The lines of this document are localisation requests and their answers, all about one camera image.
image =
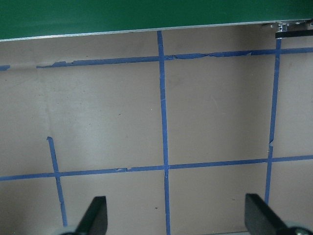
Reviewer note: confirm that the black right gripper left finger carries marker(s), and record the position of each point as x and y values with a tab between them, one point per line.
95	219

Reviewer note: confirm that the green conveyor belt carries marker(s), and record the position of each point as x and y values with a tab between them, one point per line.
21	19

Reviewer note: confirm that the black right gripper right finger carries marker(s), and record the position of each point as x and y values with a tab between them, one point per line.
260	219

